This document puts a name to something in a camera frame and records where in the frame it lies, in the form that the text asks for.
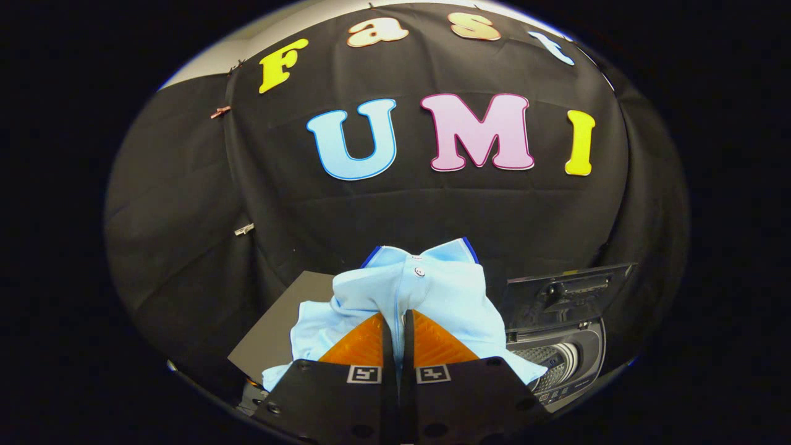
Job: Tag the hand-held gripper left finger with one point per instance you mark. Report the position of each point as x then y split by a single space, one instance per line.
389 352

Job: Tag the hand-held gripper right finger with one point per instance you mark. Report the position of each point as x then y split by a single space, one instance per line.
408 352

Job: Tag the light blue polo shirt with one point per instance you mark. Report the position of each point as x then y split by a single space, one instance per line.
445 296

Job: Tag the dark grey washing machine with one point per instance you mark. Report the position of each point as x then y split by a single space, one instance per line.
587 361

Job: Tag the grey table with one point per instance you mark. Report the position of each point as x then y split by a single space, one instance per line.
272 334

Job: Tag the black backdrop cloth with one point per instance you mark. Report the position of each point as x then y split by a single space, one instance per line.
463 216

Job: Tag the silver clip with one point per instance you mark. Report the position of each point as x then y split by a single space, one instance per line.
243 229

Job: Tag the copper clip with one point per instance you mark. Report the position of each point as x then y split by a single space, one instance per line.
220 112

